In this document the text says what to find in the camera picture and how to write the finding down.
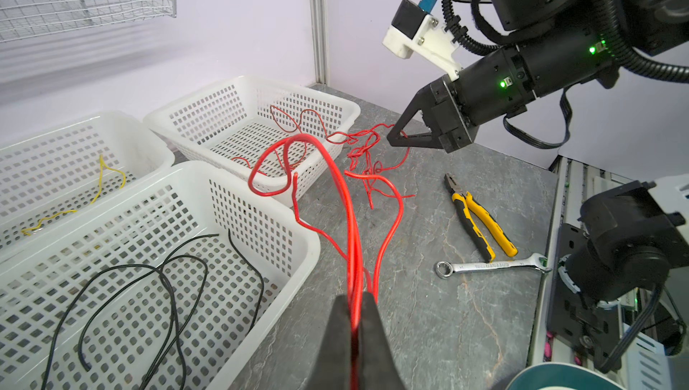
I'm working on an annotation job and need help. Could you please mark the white plastic basket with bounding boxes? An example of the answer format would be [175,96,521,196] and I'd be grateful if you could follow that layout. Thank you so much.
[144,76,361,179]
[1,111,174,251]
[1,162,320,389]

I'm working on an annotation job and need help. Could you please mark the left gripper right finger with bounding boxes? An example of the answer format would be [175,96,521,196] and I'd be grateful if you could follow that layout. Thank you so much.
[357,292,406,389]

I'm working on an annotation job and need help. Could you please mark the yellow handled pliers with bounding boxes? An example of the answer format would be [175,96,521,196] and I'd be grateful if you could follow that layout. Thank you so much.
[443,173,519,263]

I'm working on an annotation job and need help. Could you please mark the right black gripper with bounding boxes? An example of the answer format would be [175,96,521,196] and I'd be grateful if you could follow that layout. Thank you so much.
[387,77,478,152]

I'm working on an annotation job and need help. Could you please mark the rear white plastic basket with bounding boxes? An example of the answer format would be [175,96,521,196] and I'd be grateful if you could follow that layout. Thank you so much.
[1,111,174,251]

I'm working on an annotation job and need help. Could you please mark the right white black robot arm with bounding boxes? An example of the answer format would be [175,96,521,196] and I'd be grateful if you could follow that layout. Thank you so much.
[383,0,688,152]

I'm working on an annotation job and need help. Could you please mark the white plate green red rim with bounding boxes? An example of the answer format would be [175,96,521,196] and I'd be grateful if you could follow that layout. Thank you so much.
[506,362,622,390]

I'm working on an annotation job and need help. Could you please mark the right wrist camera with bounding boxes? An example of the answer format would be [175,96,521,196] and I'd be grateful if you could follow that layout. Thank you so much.
[383,0,463,81]

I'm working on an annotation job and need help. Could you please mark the black cable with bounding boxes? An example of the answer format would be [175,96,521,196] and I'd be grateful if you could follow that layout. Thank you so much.
[39,227,266,390]

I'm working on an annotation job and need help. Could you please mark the front white plastic basket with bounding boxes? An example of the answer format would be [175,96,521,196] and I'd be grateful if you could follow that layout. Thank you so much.
[1,162,320,389]

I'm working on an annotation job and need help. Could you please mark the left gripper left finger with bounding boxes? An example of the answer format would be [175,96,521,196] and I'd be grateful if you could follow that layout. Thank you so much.
[306,295,352,390]

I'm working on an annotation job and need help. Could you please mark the silver combination wrench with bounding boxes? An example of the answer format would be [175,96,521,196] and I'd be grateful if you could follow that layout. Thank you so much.
[433,253,552,279]

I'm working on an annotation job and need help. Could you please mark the right white plastic basket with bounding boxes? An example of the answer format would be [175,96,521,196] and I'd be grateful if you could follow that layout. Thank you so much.
[144,76,361,179]

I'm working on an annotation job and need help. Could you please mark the yellow cable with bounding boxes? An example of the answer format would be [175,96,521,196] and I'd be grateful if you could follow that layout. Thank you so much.
[20,154,127,236]

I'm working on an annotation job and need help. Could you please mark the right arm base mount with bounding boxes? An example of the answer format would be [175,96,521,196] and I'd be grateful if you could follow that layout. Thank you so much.
[547,174,688,373]

